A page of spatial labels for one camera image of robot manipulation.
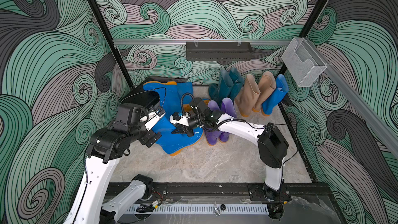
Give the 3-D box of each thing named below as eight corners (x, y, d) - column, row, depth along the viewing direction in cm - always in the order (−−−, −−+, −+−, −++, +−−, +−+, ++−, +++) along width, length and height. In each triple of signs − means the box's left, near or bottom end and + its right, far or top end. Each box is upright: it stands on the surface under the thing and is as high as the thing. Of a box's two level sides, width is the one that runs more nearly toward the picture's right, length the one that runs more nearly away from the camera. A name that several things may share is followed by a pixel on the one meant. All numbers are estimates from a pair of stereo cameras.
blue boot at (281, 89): (260, 116, 104) (275, 89, 84) (263, 100, 113) (277, 73, 93) (270, 119, 102) (288, 93, 82) (272, 103, 111) (289, 76, 91)
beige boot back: (239, 120, 102) (249, 94, 82) (231, 102, 113) (239, 75, 92) (249, 119, 103) (261, 93, 83) (240, 101, 113) (250, 74, 93)
